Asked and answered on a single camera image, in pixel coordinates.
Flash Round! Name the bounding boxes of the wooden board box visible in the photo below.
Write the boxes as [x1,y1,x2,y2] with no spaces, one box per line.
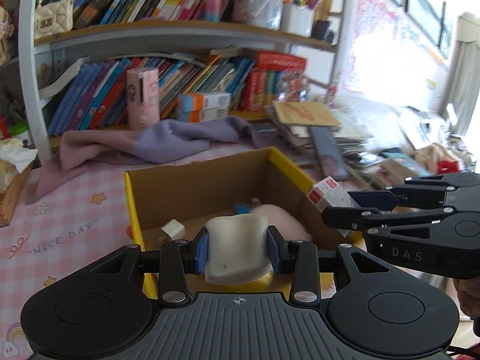
[0,159,34,227]

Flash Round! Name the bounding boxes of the pink letter wall poster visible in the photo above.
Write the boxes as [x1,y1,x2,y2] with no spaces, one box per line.
[347,0,451,98]

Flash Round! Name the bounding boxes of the white pen holder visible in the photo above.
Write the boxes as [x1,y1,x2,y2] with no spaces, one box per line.
[281,0,316,38]

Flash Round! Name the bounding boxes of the small white red carton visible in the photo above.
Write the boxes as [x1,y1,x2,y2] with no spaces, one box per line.
[305,176,362,212]

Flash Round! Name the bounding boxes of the small black desk gadget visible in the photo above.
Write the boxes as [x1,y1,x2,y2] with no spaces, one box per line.
[311,19,335,44]

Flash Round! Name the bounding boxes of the white bookshelf frame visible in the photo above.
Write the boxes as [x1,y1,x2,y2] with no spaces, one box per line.
[19,0,349,166]

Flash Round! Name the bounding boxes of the white quilted handbag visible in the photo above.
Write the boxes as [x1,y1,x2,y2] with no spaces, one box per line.
[34,0,74,40]

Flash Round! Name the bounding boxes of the pink plush toy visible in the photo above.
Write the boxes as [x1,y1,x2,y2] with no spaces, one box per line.
[249,203,314,242]

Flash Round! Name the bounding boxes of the row of blue books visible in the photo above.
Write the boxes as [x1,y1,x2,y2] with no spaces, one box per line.
[39,54,259,137]

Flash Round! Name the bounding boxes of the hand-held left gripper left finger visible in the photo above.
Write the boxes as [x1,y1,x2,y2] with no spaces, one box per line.
[90,230,209,306]

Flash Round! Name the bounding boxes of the grey curtain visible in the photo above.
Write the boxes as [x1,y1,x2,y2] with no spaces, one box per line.
[444,12,480,137]

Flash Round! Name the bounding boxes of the black window frame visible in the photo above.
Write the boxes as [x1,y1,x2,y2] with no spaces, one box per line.
[365,0,451,57]

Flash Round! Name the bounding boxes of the pile of loose papers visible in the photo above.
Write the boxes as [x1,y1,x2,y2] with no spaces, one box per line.
[266,105,379,166]

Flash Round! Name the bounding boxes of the person's right hand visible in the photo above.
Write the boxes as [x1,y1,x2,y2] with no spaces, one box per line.
[455,275,480,320]

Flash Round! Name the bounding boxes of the red boxed book set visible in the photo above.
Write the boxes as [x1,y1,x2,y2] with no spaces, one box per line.
[240,52,308,112]

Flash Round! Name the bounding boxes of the glittery sticker bunch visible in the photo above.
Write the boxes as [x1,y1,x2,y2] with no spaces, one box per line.
[279,75,311,103]

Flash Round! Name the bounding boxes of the black smartphone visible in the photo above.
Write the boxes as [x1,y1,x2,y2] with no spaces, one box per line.
[309,125,349,182]

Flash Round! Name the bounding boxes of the yellow cardboard box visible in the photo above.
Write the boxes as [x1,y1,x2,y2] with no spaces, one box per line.
[124,147,366,299]

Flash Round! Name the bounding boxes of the cream tissue pack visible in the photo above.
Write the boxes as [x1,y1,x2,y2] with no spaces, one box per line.
[0,139,38,194]

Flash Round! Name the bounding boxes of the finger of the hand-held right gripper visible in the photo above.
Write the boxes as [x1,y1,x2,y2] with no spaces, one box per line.
[322,206,456,239]
[347,175,451,209]

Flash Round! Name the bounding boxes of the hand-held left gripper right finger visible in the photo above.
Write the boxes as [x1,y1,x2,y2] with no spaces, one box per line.
[266,226,392,305]

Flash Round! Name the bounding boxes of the brown paper envelope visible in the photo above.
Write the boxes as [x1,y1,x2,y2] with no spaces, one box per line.
[272,100,342,128]

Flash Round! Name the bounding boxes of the white charger plug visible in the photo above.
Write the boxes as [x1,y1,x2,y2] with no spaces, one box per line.
[160,220,185,242]

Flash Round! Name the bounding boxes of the red cloth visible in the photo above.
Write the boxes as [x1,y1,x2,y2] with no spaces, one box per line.
[437,160,464,175]

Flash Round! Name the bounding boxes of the purple pink cloth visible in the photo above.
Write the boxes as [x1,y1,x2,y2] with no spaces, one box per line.
[24,115,278,205]

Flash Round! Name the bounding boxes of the white soft block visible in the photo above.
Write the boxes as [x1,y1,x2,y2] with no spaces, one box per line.
[204,213,274,286]

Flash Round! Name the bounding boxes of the pink cylinder device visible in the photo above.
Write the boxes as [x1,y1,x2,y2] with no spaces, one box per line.
[125,67,162,130]

